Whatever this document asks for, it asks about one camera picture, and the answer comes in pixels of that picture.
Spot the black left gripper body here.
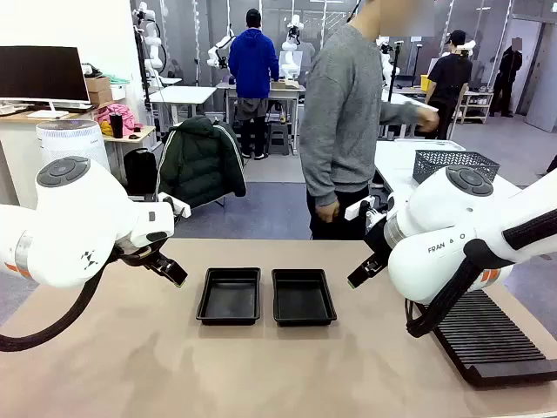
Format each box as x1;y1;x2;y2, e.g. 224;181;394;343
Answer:
113;237;170;266

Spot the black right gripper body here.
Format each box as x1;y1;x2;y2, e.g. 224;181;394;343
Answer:
364;216;393;265

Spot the black ESD tray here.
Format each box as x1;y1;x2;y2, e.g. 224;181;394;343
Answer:
195;266;262;327
271;268;339;327

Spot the person's right forearm grey sleeve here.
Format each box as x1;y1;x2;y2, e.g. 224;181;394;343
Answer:
305;143;345;208

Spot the person's left forearm grey sleeve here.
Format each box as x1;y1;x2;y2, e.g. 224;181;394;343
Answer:
380;100;422;127

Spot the person's right hand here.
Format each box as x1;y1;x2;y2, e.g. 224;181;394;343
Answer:
314;201;341;224

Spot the person's left hand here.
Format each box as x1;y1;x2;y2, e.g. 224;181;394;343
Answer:
415;107;440;132

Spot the large white table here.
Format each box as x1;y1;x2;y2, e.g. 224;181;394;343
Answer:
373;139;523;206

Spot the black backpack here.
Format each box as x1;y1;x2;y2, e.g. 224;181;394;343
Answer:
124;147;158;196

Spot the grey mesh basket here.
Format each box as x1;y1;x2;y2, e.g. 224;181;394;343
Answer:
412;150;501;185

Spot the dark green puffer jacket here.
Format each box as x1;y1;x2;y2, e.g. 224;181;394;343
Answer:
155;115;248;210

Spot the light wood side table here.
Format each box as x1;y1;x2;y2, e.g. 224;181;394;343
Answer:
103;125;157;175

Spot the white cylindrical air purifier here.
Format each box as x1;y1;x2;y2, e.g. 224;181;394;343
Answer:
35;119;111;175

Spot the person in grey sweater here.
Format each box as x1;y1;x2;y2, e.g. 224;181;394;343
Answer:
299;0;440;241

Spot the black slotted board rack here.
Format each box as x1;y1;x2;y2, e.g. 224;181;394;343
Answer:
417;289;557;388

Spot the pink jacket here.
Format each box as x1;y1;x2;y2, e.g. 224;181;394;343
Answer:
95;103;137;136

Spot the grey step stool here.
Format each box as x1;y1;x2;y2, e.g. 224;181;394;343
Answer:
265;123;292;157

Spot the wood top monitor desk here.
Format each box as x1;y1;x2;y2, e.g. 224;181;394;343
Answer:
0;102;105;210

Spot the white background desk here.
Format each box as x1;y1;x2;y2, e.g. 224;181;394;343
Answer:
148;85;218;131

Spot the black tripod pole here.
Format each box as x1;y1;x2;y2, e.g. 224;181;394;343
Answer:
388;41;406;104

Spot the white storage shelf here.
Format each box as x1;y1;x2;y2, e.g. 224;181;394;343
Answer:
456;90;495;125

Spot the cardboard box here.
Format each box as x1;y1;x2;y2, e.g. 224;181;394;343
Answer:
84;76;114;105

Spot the person in black with cap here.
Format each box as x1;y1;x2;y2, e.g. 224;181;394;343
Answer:
425;29;473;140

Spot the grey background work table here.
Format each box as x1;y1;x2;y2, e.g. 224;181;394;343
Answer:
216;80;307;153

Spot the black computer monitor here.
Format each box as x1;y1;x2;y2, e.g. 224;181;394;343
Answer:
0;45;91;119

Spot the standing person in black clothes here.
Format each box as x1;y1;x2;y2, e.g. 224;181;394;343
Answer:
489;37;523;118

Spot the person in blue hoodie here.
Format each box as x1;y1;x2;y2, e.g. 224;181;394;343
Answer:
228;8;280;160

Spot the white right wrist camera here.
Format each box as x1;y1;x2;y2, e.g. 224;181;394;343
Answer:
344;195;376;221

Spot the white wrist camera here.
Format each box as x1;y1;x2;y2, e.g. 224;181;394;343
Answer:
344;195;376;221
158;195;192;219

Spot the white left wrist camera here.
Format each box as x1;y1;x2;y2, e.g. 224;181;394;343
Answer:
158;195;192;219

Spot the black sleeved right arm cable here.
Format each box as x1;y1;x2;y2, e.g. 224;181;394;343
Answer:
404;207;557;340

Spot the black sleeved arm cable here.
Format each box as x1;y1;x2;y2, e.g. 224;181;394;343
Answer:
0;252;115;354
404;207;557;340

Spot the black sleeved left arm cable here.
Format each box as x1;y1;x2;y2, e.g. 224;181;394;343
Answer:
0;252;115;354

